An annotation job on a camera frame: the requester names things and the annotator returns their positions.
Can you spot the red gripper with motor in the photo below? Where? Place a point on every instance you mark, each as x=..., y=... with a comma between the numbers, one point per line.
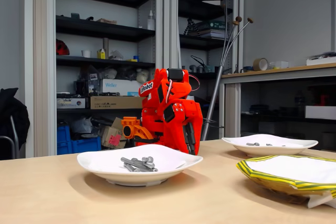
x=189, y=119

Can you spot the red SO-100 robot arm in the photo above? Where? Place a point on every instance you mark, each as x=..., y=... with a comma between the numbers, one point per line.
x=173, y=90

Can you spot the metal coat stand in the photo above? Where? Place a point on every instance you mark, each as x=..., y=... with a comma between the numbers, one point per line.
x=210, y=116

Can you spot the white printed carton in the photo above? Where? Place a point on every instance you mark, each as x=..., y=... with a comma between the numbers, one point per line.
x=190, y=98

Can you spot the white square ceramic plate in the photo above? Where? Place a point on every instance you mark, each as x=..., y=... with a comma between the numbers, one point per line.
x=118, y=175
x=236, y=144

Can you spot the orange printed table clamp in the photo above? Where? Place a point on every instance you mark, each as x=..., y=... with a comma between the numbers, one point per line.
x=134, y=124

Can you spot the cardboard carton with pink label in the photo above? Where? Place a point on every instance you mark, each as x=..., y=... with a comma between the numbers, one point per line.
x=113, y=137

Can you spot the white plush item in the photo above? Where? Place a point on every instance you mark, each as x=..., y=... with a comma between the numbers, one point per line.
x=142, y=75

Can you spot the long brown cardboard box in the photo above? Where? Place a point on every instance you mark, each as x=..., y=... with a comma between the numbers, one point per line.
x=118, y=102

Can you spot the white Weller box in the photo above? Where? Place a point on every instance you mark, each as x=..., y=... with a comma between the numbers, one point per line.
x=123, y=86

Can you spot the yellow green striped paper plate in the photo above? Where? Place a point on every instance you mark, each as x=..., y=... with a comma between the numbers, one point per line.
x=262, y=179

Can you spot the small blue container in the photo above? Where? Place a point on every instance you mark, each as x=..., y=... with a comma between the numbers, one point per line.
x=135, y=58

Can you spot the white plastic bag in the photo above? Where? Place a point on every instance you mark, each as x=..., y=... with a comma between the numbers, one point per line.
x=109, y=74

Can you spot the brown packing tape roll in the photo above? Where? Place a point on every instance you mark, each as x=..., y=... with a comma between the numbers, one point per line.
x=258, y=64

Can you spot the large blue plastic crate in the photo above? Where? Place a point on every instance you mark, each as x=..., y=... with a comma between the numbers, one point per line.
x=84, y=146

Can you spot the stack of papers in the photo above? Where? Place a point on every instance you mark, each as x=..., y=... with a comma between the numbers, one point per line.
x=212, y=33

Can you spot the black flexible tripod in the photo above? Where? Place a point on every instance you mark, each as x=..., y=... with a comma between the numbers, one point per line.
x=191, y=27

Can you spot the dark green box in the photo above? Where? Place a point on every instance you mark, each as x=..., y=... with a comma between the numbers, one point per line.
x=216, y=25

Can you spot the small yellow box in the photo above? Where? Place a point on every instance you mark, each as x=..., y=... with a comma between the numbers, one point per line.
x=101, y=54

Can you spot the white plastic bottle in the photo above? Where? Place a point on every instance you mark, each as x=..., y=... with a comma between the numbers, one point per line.
x=151, y=22

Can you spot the small white box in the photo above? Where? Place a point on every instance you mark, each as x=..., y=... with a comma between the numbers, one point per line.
x=282, y=64

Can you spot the flat white printed box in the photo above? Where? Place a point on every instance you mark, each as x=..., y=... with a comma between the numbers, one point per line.
x=71, y=103

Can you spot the brown cardboard tube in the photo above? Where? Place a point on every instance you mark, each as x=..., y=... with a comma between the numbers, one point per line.
x=105, y=44

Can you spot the small blue plastic crate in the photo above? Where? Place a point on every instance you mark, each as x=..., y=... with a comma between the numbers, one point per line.
x=63, y=133

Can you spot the white cup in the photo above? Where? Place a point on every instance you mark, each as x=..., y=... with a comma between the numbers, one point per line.
x=86, y=53

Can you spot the white flat storage box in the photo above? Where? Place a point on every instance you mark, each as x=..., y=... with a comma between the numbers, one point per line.
x=320, y=112

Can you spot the small wooden board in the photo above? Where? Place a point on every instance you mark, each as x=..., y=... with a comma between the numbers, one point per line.
x=106, y=21

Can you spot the red plastic part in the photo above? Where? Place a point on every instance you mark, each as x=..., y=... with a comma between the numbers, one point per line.
x=323, y=100

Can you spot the low grey wood-topped sideboard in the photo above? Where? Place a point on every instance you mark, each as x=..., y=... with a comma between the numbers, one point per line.
x=315, y=73

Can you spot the red black helmet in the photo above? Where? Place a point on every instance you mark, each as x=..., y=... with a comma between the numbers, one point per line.
x=62, y=48

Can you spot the white tray with clutter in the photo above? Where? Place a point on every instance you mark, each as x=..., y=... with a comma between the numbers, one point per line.
x=321, y=61

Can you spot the dark grey cup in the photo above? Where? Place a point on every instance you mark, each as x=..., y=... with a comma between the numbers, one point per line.
x=75, y=16

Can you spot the black jacket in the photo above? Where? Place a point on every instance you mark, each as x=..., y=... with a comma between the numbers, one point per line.
x=15, y=113

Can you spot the grey metal chair frame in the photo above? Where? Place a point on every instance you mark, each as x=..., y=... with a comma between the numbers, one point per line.
x=14, y=129

